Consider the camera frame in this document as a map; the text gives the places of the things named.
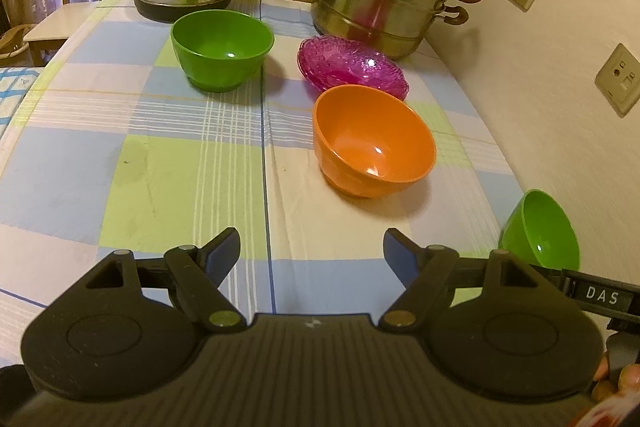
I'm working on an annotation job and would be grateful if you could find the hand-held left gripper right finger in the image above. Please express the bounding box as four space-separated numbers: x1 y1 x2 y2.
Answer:
376 228 578 334

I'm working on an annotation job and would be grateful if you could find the green plastic bowl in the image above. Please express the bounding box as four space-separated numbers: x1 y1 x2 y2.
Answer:
171 10 276 92
498 189 582 273

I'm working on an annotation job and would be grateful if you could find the woven basket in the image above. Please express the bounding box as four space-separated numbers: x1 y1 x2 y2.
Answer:
0 23 36 60

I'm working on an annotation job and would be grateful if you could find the wall socket with switch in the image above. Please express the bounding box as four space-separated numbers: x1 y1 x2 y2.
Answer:
594 43 640 118

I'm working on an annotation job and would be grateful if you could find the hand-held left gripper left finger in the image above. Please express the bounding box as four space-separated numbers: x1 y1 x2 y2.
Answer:
45 227 249 334

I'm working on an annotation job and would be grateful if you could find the blue patterned white cloth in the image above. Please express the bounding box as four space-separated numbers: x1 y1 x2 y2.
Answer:
0 67 41 142

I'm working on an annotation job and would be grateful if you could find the orange plastic bowl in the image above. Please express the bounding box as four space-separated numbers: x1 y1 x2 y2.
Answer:
312 85 437 200

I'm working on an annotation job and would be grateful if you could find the checked tablecloth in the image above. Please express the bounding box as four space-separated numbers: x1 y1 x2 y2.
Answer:
0 0 531 368

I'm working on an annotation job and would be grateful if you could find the person's right hand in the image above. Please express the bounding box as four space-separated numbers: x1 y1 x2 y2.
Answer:
590 351 640 408

